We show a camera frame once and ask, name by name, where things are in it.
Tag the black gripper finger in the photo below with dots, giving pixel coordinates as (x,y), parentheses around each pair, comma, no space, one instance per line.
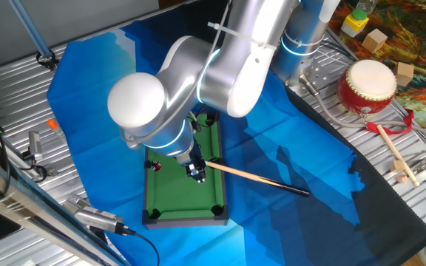
(193,173)
(202,176)

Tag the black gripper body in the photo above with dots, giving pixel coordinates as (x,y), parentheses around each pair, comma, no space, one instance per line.
(194,162)

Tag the wooden pool cue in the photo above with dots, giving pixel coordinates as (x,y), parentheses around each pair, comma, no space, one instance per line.
(257,178)

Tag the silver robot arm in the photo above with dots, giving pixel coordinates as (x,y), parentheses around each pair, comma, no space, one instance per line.
(235,55)

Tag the mini green pool table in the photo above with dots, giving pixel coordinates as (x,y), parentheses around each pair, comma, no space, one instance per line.
(183,199)

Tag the red pool ball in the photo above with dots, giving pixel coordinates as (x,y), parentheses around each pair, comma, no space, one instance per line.
(156,166)

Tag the blue mountain print cloth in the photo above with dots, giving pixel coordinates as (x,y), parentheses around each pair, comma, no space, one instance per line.
(290,147)

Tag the glue stick orange cap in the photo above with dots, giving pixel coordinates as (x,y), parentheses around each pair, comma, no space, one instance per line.
(54,127)

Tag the black pole clamp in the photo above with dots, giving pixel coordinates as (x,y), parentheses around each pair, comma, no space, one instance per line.
(47,59)

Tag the red drum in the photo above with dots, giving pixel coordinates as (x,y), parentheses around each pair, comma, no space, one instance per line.
(368,85)

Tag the wooden drumstick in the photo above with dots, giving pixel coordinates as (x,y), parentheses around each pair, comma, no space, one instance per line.
(396,153)

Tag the small wooden block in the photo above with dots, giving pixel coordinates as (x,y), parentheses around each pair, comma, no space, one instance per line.
(402,179)
(397,165)

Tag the yellow box green button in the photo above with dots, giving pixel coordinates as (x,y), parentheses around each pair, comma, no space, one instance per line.
(353,24)

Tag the blue pole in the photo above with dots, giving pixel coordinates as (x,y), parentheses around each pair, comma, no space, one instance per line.
(30,29)

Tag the wooden cube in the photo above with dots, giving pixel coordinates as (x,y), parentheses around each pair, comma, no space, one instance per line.
(404,74)
(374,40)

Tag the clear plastic bottle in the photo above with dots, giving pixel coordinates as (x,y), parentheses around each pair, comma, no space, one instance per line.
(366,5)

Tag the silver camera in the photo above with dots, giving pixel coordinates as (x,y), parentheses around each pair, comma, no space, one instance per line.
(98,218)

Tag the grey camera mount block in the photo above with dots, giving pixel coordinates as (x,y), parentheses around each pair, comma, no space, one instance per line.
(78,204)

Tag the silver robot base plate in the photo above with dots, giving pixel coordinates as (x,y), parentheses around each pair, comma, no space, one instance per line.
(318,74)

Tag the small grey camera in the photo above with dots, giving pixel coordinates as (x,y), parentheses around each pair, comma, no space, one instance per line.
(35,144)

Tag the aluminium frame bar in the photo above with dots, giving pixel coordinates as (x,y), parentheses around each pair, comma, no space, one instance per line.
(32,210)

